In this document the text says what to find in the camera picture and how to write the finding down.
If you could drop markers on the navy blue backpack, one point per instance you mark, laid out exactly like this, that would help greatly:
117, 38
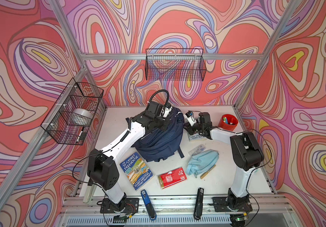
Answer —
160, 145

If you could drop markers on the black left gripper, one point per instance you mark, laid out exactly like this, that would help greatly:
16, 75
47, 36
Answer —
166, 122

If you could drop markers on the wooden pencil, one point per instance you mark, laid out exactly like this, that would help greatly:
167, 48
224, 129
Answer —
207, 172

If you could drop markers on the black stapler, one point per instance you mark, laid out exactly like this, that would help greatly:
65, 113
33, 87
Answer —
198, 210

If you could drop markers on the black wire basket on left wall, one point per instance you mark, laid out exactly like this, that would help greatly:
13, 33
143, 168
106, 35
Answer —
75, 95

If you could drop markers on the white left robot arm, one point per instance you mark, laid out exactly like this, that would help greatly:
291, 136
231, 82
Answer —
102, 163

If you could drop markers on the clear plastic pen box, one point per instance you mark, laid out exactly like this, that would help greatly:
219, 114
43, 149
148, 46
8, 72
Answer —
197, 150

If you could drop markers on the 143-storey treehouse book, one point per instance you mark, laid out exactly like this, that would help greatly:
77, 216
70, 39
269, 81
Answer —
196, 137

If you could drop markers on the silver tape roll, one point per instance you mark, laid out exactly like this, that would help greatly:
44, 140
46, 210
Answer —
81, 117

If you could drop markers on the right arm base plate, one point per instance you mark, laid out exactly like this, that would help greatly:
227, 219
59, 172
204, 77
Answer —
232, 204

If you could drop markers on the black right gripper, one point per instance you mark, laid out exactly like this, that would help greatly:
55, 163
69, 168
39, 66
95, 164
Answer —
189, 127

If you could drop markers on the light blue pencil case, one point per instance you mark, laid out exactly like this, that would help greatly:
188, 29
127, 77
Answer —
202, 162

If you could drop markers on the red pen cup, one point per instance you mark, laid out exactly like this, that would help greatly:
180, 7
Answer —
228, 122

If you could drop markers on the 91-storey treehouse book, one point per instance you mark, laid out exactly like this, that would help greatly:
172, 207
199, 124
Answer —
136, 170

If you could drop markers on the black marker in left basket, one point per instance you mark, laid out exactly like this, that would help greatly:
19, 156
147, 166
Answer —
79, 136

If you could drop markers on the black wire basket on wall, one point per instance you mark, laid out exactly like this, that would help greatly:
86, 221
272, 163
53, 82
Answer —
75, 95
175, 64

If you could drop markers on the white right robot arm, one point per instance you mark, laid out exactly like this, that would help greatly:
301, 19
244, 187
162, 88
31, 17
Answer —
246, 152

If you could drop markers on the blue stapler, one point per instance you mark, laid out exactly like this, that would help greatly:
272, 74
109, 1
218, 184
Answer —
149, 207

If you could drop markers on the black wire basket on rear wall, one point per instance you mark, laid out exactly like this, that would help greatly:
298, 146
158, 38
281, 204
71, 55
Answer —
175, 64

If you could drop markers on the red packet with white label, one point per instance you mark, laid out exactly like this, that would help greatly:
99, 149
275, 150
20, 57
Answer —
172, 177

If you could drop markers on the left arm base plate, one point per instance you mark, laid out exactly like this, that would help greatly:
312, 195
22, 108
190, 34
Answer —
127, 206

